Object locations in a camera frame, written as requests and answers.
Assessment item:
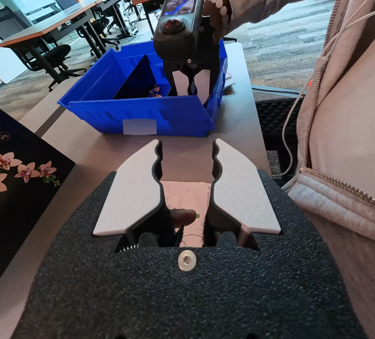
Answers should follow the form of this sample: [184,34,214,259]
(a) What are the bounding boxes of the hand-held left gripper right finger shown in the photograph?
[208,139,282,246]

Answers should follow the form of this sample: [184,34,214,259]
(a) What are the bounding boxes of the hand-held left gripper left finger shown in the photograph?
[93,139,165,236]

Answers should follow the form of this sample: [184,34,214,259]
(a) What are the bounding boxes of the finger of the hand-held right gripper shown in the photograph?
[172,70,191,96]
[194,67,212,105]

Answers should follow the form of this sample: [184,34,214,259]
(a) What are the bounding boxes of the blue plastic bin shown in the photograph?
[57,39,228,137]

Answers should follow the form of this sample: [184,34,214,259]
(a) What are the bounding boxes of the long wood-top office desk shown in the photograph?
[0,0,125,82]

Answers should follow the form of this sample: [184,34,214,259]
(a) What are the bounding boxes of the person's right hand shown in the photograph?
[202,0,232,44]

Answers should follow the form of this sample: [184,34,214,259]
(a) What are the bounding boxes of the person's left hand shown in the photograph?
[170,209,197,226]

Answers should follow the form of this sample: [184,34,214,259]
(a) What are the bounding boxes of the white instruction booklet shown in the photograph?
[160,180,212,248]

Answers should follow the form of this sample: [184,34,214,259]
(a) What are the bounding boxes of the dark orchid picture box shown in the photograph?
[0,109,76,278]

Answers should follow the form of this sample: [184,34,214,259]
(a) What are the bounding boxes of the person's beige zip jacket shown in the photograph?
[283,0,375,339]

